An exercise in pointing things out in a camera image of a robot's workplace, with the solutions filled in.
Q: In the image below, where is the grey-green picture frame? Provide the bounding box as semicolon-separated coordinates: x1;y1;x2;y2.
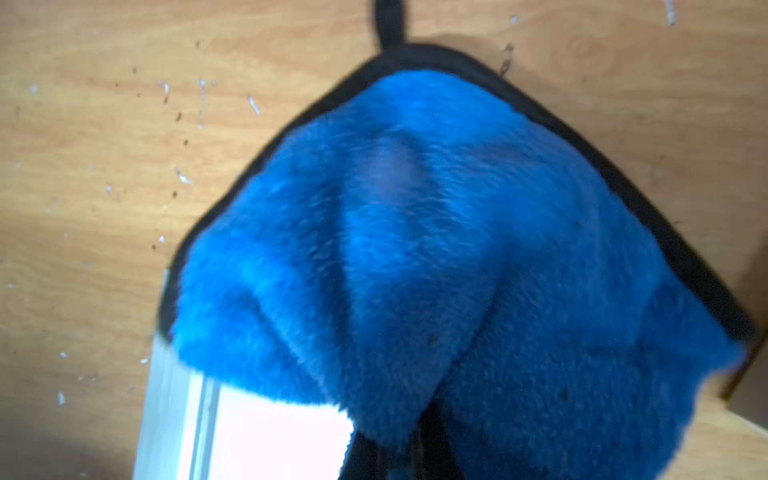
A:
132;268;354;479

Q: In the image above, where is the blue microfiber cloth black trim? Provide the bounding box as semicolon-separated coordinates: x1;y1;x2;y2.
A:
158;1;756;479

